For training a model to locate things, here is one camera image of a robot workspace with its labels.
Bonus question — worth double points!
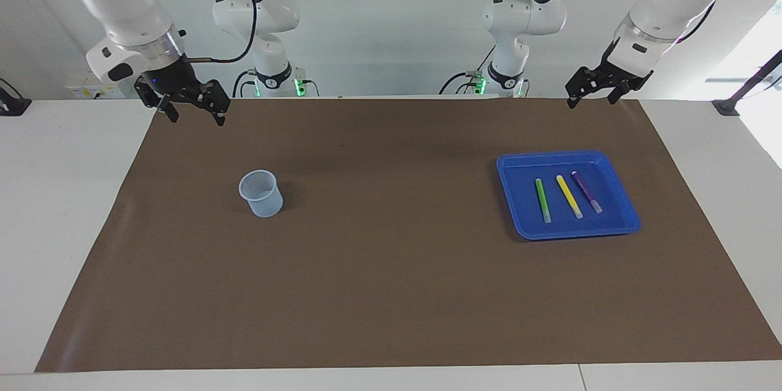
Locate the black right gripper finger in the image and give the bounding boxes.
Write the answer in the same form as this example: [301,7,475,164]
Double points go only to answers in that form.
[134,81,180,123]
[199,79,232,127]

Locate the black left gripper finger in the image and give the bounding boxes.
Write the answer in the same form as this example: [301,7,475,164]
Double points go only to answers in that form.
[608,79,642,104]
[565,67,602,109]

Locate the purple marker pen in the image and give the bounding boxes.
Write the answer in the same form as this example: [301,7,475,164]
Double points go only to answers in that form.
[571,171,604,214]

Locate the yellow marker pen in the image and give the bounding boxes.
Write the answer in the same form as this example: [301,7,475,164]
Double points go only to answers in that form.
[556,175,583,219]

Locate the green marker pen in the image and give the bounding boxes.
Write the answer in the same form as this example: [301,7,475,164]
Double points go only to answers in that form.
[535,178,552,224]

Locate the translucent plastic cup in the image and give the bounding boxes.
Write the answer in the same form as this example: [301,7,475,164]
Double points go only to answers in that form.
[238,169,284,219]

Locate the black stand with base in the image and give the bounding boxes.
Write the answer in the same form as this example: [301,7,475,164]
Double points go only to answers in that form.
[712,49,782,117]

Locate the blue plastic tray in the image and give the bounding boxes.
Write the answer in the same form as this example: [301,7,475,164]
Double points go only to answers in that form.
[496,150,642,241]

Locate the black table clamp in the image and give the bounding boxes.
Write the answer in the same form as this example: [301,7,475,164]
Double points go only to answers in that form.
[0,78,32,117]

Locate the brown table mat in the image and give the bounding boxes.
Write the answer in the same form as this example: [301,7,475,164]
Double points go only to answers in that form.
[35,97,782,373]

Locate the black right base cables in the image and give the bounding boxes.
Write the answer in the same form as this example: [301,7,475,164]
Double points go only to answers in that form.
[232,69,257,98]

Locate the black base cables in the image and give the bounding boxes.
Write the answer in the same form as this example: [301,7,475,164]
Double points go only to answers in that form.
[232,69,257,98]
[439,46,499,96]

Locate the white wall socket box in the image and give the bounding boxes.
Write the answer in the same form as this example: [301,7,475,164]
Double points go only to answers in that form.
[66,70,126,100]

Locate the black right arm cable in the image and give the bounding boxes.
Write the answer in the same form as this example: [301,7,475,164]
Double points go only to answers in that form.
[183,0,257,65]

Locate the black left base cables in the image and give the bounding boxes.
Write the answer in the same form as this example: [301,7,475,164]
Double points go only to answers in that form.
[439,46,499,96]

